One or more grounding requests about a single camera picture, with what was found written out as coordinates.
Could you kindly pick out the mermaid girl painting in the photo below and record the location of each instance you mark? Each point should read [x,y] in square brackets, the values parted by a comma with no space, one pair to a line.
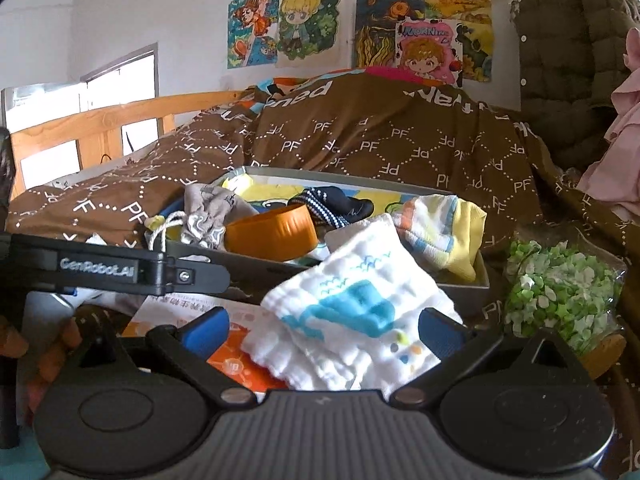
[252,33]

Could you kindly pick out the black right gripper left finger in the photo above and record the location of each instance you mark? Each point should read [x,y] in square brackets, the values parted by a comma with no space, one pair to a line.
[183,353]

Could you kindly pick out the olive quilted jacket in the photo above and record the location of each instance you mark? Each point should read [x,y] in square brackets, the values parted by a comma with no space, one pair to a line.
[571,60]

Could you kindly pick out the white blue printed gauze cloth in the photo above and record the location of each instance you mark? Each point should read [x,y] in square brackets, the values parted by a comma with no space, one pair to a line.
[351,322]

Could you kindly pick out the window with metal frame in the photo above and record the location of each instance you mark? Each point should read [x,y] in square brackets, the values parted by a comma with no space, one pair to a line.
[133,77]

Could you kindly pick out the pink cloth garment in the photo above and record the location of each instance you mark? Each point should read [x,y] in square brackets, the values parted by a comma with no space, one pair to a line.
[614,179]

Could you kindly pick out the orange white medicine box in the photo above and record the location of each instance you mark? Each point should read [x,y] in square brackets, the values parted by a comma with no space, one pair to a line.
[180,309]

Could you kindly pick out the starry night style painting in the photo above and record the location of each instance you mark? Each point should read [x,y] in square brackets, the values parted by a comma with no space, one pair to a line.
[375,27]

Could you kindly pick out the blond boy green painting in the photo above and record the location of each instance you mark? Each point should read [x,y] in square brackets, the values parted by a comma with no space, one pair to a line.
[311,33]

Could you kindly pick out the pink cartoon girl poster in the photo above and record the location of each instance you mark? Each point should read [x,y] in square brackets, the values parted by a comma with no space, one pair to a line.
[430,50]

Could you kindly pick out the brown PF patterned blanket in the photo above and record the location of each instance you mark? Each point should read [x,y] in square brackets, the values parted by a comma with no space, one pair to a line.
[365,125]

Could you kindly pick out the green white pellet bag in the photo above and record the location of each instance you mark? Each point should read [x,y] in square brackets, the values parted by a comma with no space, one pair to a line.
[561,288]

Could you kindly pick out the grey drawstring pouch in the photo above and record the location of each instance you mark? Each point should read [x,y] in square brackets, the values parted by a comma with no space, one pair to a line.
[202,220]

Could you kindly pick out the yellow striped towel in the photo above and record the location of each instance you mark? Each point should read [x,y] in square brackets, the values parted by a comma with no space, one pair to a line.
[443,232]

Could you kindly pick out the wooden bed rail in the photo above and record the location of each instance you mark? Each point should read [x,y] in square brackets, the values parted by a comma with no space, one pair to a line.
[99,132]

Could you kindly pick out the orange plastic cup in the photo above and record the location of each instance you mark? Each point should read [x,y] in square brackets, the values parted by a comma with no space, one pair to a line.
[282,234]

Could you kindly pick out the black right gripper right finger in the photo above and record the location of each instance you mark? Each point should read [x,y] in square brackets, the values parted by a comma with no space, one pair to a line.
[460,351]

